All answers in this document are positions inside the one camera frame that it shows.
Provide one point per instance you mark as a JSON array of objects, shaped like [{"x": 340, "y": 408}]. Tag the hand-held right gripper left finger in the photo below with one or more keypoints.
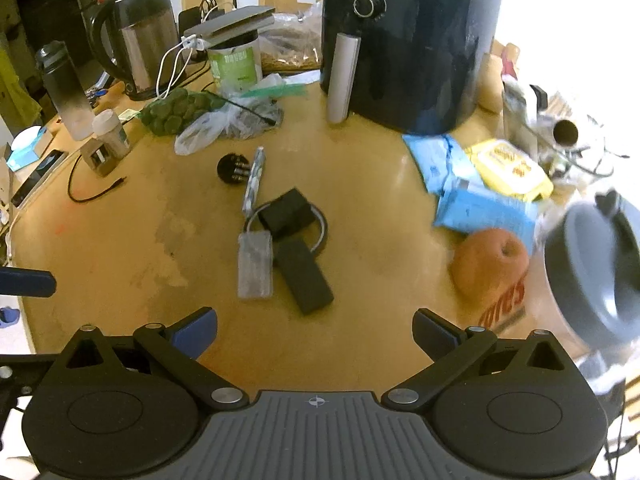
[{"x": 195, "y": 332}]

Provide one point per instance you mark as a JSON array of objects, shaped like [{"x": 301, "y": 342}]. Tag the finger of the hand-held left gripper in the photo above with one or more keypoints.
[
  {"x": 25, "y": 360},
  {"x": 30, "y": 282}
]

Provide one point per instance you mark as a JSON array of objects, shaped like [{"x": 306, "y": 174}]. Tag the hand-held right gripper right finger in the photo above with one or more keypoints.
[{"x": 434, "y": 336}]

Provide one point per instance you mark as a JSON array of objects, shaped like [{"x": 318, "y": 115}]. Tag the clear plastic case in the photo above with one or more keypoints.
[{"x": 255, "y": 267}]

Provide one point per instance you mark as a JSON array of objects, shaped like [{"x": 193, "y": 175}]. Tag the black rectangular block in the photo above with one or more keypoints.
[{"x": 305, "y": 280}]

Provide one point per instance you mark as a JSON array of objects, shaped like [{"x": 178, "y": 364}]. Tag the small black box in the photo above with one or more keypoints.
[{"x": 285, "y": 210}]

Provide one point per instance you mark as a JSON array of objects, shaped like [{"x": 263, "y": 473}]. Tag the translucent pen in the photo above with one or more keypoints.
[{"x": 252, "y": 185}]

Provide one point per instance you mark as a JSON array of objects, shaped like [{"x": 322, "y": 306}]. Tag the blue slipper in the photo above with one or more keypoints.
[{"x": 7, "y": 316}]

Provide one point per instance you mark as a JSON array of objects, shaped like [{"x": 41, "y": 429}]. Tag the brown apple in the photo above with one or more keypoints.
[{"x": 487, "y": 265}]

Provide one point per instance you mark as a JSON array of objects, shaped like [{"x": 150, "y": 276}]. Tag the black smartphone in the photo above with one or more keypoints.
[{"x": 37, "y": 177}]

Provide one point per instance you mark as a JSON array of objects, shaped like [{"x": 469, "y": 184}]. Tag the blue printed packet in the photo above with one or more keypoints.
[{"x": 485, "y": 215}]

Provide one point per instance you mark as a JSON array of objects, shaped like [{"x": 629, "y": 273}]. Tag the teal tissue box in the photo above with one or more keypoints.
[{"x": 27, "y": 150}]

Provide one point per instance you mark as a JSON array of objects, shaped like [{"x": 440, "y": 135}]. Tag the small brown box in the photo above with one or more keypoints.
[{"x": 97, "y": 160}]

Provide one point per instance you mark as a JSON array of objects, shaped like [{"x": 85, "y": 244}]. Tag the clear shaker cup grey lid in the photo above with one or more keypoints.
[{"x": 585, "y": 265}]

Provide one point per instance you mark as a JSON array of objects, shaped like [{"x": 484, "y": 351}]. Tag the spice jar with white cap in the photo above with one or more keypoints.
[{"x": 112, "y": 132}]

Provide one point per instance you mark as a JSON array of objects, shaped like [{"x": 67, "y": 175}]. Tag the light blue crumpled packet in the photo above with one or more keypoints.
[{"x": 435, "y": 160}]

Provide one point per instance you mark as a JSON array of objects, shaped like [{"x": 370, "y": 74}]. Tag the yellow wet wipes packet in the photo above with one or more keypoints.
[{"x": 510, "y": 167}]

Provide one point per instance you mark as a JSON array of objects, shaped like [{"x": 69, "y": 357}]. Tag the yellow-green cloth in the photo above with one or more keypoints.
[{"x": 15, "y": 92}]

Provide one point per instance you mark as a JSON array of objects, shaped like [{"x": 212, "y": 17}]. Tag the grey water bottle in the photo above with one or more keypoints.
[{"x": 65, "y": 95}]

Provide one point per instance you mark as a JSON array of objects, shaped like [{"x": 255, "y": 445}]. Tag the clear plastic bag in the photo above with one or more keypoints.
[{"x": 215, "y": 127}]

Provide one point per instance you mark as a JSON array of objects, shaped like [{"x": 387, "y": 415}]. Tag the green mesh bag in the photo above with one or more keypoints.
[{"x": 175, "y": 110}]

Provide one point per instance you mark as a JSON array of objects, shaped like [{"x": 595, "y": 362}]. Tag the silver foil pouch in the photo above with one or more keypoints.
[{"x": 517, "y": 110}]

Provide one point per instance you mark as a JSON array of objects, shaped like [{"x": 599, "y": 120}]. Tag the metal tube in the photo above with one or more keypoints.
[{"x": 565, "y": 132}]

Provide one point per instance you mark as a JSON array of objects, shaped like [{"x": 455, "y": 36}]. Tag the steel electric kettle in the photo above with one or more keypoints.
[{"x": 140, "y": 45}]

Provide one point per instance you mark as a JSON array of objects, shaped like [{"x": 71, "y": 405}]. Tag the green canister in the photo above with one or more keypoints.
[{"x": 235, "y": 67}]

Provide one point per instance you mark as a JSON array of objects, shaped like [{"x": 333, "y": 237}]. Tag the black air fryer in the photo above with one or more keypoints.
[{"x": 415, "y": 45}]

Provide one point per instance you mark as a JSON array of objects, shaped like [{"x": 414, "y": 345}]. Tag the clear bag of brown snacks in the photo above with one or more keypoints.
[{"x": 292, "y": 45}]

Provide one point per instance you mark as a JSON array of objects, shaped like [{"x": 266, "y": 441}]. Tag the grey flat electronic device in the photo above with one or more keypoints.
[{"x": 235, "y": 22}]

